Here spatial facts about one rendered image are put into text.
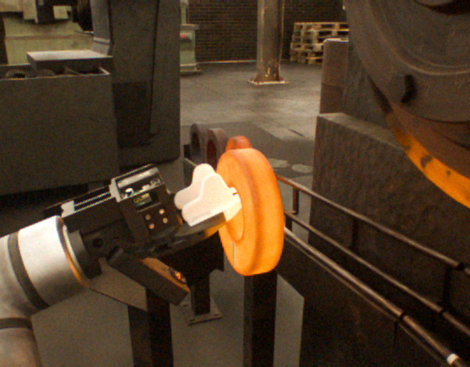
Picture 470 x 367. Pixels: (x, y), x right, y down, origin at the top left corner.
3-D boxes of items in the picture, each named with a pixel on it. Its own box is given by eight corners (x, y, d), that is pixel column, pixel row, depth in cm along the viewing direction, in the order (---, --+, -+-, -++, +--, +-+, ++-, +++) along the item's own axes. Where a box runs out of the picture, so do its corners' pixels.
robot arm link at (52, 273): (55, 321, 47) (56, 274, 56) (100, 302, 48) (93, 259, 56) (14, 254, 43) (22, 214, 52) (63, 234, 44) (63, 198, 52)
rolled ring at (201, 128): (201, 123, 135) (211, 122, 136) (187, 121, 152) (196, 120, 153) (205, 183, 139) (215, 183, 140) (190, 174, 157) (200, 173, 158)
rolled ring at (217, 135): (219, 130, 119) (231, 129, 120) (201, 126, 136) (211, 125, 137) (224, 198, 123) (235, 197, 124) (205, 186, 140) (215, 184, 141)
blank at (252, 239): (234, 140, 61) (210, 142, 60) (286, 156, 47) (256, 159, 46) (238, 247, 65) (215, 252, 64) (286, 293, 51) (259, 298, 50)
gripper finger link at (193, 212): (252, 162, 50) (175, 193, 48) (265, 207, 52) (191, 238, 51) (242, 154, 53) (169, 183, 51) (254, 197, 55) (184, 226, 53)
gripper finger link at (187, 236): (227, 217, 50) (152, 249, 48) (231, 228, 50) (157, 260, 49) (214, 201, 54) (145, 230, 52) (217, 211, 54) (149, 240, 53)
